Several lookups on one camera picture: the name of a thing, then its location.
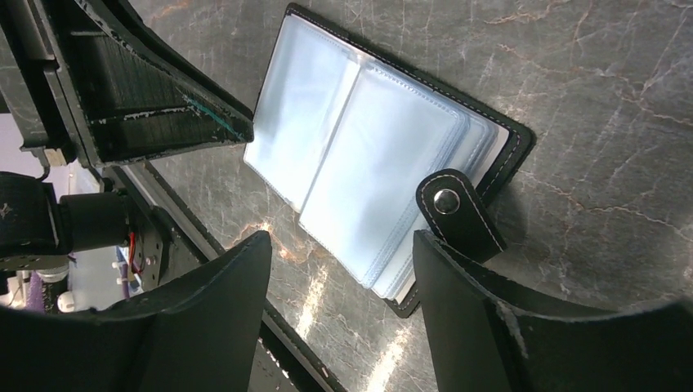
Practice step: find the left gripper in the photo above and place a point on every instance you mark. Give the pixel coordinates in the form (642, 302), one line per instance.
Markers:
(114, 93)

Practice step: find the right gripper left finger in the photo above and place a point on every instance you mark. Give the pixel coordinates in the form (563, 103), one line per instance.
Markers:
(197, 332)

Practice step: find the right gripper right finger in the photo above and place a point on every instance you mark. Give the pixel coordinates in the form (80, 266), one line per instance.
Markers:
(489, 333)

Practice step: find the black leather card holder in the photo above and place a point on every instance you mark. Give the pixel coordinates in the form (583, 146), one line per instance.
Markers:
(344, 134)

